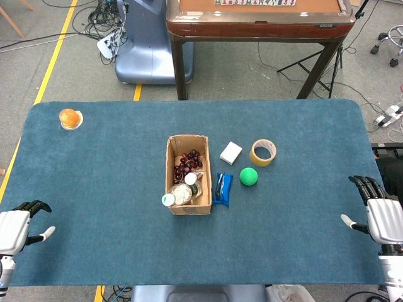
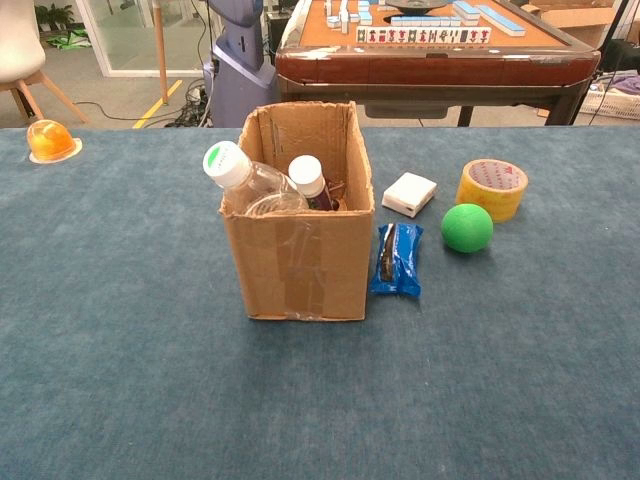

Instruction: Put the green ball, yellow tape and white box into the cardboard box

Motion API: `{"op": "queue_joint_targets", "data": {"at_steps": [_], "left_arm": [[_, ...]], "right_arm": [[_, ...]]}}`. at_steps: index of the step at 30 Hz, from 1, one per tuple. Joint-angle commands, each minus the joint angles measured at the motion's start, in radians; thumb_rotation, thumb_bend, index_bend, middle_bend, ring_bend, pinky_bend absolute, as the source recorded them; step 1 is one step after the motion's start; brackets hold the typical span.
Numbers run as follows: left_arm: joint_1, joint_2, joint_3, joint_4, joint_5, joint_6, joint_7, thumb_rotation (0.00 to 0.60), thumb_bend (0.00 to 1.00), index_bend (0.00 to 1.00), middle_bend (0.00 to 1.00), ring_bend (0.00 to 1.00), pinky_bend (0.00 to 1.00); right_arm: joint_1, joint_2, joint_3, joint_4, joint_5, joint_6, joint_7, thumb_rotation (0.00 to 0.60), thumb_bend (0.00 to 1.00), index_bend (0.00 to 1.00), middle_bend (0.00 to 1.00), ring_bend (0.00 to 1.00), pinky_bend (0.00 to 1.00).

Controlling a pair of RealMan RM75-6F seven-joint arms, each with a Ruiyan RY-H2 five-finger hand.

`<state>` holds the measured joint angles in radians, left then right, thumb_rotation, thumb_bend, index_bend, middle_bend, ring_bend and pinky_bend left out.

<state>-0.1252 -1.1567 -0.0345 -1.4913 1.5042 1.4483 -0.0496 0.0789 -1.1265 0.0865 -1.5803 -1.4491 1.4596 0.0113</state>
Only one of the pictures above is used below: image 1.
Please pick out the green label bottle white cap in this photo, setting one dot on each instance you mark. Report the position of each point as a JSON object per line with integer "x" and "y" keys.
{"x": 190, "y": 179}

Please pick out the blue snack packet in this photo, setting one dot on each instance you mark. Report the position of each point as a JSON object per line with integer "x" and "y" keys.
{"x": 223, "y": 190}

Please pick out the dark red grape bunch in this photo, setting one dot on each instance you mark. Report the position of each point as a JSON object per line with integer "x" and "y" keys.
{"x": 189, "y": 162}

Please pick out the yellow tape roll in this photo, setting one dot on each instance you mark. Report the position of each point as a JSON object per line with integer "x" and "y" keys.
{"x": 253, "y": 157}

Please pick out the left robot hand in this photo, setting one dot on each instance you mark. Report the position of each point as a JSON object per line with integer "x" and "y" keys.
{"x": 12, "y": 229}

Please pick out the blue felt table mat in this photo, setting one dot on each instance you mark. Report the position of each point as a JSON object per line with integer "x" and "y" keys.
{"x": 110, "y": 188}

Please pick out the black tripod stand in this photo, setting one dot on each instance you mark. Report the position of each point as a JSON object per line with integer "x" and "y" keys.
{"x": 318, "y": 81}

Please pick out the chrome wheeled stool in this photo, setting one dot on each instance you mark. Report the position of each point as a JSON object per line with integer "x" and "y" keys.
{"x": 397, "y": 33}

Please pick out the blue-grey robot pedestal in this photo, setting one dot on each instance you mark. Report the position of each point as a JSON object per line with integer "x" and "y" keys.
{"x": 148, "y": 47}

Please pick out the brown mahjong table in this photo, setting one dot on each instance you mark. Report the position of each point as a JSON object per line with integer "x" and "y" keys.
{"x": 258, "y": 30}

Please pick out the wooden chair leg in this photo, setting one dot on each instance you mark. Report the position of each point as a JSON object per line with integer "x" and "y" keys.
{"x": 12, "y": 22}

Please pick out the black equipment case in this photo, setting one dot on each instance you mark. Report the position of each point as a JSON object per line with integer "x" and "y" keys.
{"x": 392, "y": 166}

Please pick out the clear plastic bottle white cap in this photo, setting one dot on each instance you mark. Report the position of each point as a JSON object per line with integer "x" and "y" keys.
{"x": 181, "y": 194}

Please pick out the small white box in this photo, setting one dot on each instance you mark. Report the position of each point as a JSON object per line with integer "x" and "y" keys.
{"x": 230, "y": 153}

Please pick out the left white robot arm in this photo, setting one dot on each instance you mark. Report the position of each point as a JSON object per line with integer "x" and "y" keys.
{"x": 5, "y": 273}

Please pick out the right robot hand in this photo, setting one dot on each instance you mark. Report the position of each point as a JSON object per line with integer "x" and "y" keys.
{"x": 385, "y": 217}

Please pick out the orange bread on plate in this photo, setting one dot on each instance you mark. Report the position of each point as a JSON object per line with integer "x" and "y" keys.
{"x": 70, "y": 118}

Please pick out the green ball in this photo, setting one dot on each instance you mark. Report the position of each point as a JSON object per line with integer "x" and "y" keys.
{"x": 248, "y": 176}

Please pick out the white power strip with plugs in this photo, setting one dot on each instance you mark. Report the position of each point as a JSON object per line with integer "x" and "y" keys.
{"x": 105, "y": 47}

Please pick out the open cardboard box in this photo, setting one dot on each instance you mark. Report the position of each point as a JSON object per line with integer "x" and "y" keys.
{"x": 192, "y": 210}

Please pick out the white power strip grey switches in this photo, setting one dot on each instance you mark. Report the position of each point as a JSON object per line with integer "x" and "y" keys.
{"x": 388, "y": 114}

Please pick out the blue-grey robot torso base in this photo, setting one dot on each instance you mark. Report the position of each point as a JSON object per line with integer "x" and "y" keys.
{"x": 195, "y": 294}

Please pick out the row of mahjong tiles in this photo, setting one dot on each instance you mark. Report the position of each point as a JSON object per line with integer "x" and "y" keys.
{"x": 255, "y": 2}

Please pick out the clear plastic bag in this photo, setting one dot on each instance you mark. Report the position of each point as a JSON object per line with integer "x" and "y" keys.
{"x": 289, "y": 294}

